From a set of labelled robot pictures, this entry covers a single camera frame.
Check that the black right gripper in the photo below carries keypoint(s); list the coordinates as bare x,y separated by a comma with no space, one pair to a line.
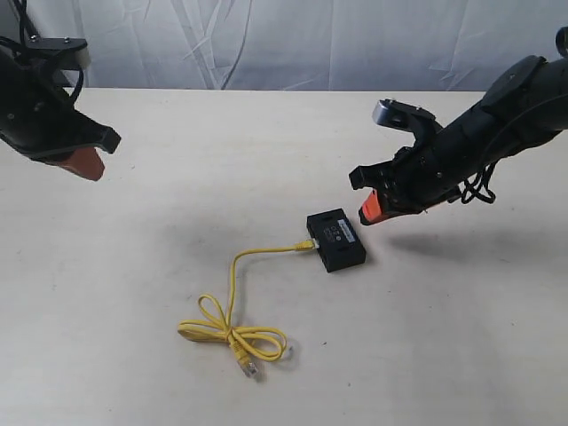
454,165

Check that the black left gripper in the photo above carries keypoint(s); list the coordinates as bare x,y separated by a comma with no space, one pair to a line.
39,120

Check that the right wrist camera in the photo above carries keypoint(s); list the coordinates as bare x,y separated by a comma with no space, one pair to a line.
396,115

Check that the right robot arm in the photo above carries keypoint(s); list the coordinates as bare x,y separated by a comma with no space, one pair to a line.
526,107

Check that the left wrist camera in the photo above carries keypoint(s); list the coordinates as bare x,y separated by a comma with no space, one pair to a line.
62,59

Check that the black network switch box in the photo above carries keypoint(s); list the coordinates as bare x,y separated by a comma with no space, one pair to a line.
338,245

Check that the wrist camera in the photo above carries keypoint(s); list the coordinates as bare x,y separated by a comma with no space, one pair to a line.
62,59
396,115

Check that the white backdrop curtain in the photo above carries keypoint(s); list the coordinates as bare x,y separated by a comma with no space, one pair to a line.
303,45

